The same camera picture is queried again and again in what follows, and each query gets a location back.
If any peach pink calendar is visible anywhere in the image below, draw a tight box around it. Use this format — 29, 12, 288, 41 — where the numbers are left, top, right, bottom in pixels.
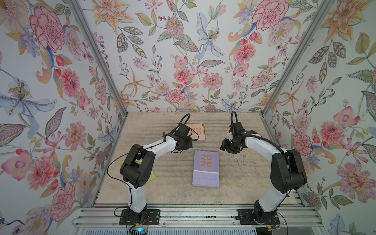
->
188, 123, 206, 141

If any purple calendar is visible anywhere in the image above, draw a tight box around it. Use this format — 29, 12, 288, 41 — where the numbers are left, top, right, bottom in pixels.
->
193, 150, 220, 188

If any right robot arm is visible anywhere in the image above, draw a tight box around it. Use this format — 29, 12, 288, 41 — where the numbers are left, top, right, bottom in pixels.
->
220, 121, 307, 225

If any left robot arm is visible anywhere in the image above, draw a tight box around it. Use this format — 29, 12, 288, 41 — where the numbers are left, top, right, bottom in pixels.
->
120, 123, 199, 225

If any lime green calendar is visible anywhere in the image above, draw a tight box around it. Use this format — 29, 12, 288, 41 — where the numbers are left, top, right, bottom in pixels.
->
120, 159, 154, 185

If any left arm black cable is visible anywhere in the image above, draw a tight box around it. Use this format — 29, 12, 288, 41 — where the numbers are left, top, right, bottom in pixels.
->
106, 113, 200, 206

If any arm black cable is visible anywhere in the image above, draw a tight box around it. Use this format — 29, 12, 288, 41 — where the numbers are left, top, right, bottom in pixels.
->
106, 113, 200, 206
230, 111, 239, 133

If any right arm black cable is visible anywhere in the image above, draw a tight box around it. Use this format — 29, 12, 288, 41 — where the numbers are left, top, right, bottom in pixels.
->
230, 111, 239, 133

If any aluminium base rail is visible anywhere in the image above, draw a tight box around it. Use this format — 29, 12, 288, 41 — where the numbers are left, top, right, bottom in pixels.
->
72, 203, 327, 235

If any right aluminium corner post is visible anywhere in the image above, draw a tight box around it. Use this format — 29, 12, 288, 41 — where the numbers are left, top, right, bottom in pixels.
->
261, 0, 331, 117

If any aluminium corner post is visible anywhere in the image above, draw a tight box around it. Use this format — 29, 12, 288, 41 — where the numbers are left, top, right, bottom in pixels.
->
261, 0, 331, 117
66, 0, 128, 116

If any left aluminium corner post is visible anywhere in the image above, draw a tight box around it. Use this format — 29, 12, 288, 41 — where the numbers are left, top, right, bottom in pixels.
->
66, 0, 128, 116

